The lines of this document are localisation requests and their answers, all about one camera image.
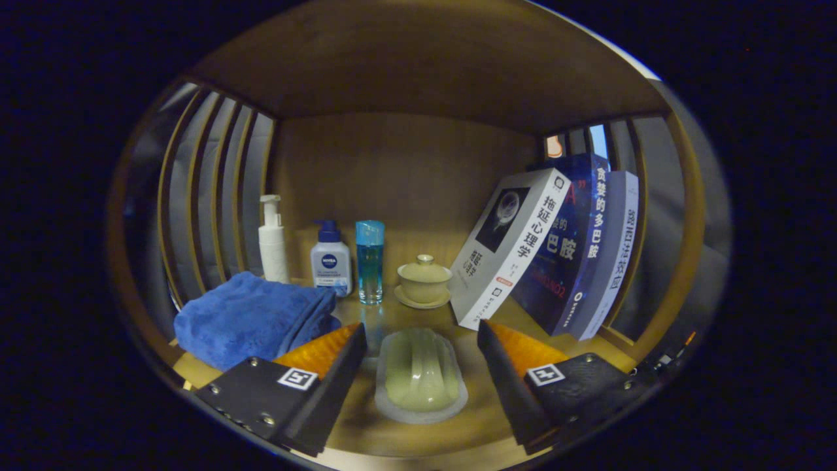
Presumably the wooden cabinet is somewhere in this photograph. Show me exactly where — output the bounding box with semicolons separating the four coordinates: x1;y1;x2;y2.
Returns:
108;0;710;471

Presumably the white pump bottle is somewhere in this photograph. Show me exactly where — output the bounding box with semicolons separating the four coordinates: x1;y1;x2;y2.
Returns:
258;194;290;285

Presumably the pale grey book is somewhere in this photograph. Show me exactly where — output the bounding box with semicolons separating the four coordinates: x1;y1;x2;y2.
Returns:
569;170;640;342

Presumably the green scrub brush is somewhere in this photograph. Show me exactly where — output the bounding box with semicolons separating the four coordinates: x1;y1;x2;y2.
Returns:
374;327;470;425

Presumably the white book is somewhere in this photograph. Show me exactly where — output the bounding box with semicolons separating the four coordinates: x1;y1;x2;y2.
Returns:
449;167;572;331

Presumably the blue folded towel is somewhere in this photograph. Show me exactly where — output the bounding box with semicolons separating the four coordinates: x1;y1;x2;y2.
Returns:
173;271;342;372

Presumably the white bottle with blue cap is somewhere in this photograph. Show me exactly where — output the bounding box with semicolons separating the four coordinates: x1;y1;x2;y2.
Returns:
310;220;353;298

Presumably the wooden countertop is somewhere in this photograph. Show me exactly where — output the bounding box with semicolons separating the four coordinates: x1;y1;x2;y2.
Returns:
171;281;638;459

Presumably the clear blue bottle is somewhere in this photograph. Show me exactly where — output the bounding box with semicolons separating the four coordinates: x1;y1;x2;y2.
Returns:
355;220;386;305

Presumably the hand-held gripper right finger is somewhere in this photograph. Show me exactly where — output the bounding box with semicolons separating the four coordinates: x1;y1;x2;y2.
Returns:
476;319;645;455

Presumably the dark blue book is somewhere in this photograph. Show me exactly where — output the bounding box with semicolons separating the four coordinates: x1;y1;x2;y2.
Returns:
510;153;612;336

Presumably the beige lidded teacup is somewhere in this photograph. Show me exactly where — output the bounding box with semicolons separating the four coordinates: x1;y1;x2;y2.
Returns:
394;254;454;309

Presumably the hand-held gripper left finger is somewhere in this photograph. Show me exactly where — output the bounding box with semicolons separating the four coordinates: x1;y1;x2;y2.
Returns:
194;322;368;457

